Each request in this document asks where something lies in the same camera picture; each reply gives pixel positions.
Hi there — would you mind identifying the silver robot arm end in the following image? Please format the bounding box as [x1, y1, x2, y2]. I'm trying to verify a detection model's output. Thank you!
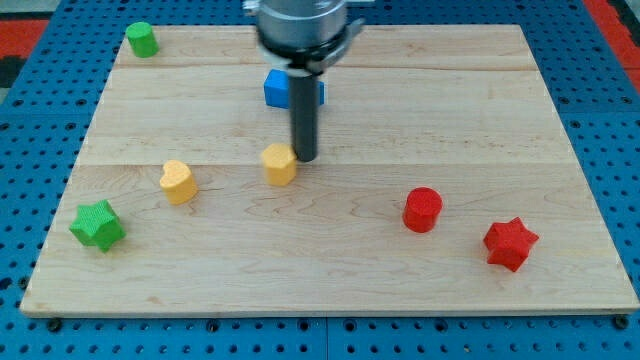
[242, 0, 365, 77]

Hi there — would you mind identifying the red star block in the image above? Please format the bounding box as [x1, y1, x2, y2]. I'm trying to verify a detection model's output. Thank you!
[483, 217, 539, 272]

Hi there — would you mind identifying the green star block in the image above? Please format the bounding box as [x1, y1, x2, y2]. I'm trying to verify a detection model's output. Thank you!
[69, 200, 126, 253]

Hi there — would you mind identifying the yellow hexagon block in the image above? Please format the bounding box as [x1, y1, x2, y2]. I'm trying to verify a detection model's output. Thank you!
[261, 143, 297, 186]

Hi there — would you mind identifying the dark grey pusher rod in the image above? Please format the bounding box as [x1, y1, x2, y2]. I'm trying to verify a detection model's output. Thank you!
[288, 76, 320, 162]

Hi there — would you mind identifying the blue cube block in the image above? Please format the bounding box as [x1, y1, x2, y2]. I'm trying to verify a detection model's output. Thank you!
[263, 69, 325, 109]

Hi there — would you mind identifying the red cylinder block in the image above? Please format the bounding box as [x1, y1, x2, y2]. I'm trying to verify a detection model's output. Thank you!
[402, 187, 443, 233]

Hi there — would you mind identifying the wooden board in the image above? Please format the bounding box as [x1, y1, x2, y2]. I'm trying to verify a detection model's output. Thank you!
[20, 25, 639, 318]

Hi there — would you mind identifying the yellow heart block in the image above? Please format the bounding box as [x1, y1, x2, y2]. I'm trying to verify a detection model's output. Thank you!
[159, 160, 199, 205]

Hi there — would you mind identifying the green cylinder block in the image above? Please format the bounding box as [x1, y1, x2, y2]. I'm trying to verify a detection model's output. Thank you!
[125, 21, 159, 58]

